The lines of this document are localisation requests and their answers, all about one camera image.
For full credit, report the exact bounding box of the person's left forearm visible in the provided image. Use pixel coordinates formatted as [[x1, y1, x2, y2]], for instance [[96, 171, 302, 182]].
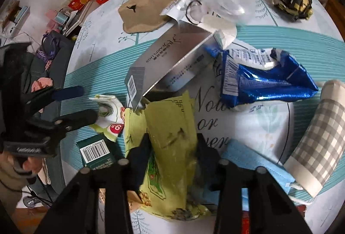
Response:
[[0, 154, 30, 214]]

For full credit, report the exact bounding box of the white hair tie packet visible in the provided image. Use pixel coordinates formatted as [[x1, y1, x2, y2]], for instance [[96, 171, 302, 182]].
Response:
[[161, 0, 216, 28]]

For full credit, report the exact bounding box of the silver cardboard box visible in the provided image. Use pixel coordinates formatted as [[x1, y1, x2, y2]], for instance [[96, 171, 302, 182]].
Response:
[[124, 21, 225, 114]]

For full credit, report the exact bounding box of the grey checked paper cup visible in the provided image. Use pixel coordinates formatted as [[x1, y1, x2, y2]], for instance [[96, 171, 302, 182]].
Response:
[[284, 79, 345, 198]]

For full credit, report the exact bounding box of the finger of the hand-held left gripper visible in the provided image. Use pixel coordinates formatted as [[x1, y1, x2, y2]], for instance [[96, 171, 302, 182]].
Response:
[[27, 109, 99, 141], [34, 85, 85, 106]]

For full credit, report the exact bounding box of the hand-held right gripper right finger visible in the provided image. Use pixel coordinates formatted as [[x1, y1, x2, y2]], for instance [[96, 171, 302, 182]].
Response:
[[195, 133, 314, 234]]

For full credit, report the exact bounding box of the pink box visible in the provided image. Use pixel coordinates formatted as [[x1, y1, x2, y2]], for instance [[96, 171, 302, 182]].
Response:
[[45, 9, 63, 30]]

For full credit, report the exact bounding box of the person's left hand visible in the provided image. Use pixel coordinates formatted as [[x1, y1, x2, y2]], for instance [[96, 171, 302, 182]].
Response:
[[12, 154, 46, 186]]

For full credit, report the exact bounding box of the yellow-green snack packet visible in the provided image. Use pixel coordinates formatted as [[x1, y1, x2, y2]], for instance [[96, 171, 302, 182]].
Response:
[[123, 90, 213, 222]]

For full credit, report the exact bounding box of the teal printed tablecloth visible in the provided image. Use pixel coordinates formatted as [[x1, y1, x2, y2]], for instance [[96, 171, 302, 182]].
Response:
[[61, 0, 345, 234]]

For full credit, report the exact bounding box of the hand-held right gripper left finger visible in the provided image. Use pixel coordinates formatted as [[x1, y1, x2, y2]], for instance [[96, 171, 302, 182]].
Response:
[[34, 133, 153, 234]]

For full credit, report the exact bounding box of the purple bag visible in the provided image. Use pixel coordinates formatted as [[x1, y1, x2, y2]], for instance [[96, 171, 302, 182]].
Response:
[[36, 32, 59, 62]]

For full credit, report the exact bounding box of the white and green torn wrapper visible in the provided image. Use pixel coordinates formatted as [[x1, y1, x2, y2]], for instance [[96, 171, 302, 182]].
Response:
[[89, 94, 126, 143]]

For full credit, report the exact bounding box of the pink cloth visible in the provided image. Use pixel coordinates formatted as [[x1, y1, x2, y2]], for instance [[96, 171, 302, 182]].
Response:
[[30, 77, 53, 114]]

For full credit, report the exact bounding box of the red packet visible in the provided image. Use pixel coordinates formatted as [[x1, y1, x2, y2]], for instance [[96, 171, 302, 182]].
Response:
[[241, 211, 253, 234]]

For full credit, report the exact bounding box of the blue foil packet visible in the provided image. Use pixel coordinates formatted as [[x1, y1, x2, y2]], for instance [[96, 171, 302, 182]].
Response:
[[214, 48, 320, 108]]

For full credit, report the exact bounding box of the wooden cabinet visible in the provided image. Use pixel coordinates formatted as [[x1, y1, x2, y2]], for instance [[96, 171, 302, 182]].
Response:
[[324, 0, 345, 42]]

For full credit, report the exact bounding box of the dark grey sofa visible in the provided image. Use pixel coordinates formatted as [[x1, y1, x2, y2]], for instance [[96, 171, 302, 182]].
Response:
[[25, 31, 75, 197]]

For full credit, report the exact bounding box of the blue face mask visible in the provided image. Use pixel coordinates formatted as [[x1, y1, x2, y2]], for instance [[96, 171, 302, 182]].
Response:
[[203, 138, 297, 207]]

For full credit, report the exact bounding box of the green box with barcode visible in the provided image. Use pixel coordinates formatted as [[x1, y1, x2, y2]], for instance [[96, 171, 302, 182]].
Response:
[[76, 134, 126, 171]]

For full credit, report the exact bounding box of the light blue box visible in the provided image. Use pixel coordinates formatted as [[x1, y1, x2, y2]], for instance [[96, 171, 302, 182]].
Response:
[[16, 6, 31, 25]]

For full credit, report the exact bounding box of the tan cloth piece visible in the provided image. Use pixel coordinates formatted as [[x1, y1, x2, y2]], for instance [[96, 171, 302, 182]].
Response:
[[119, 0, 179, 33]]

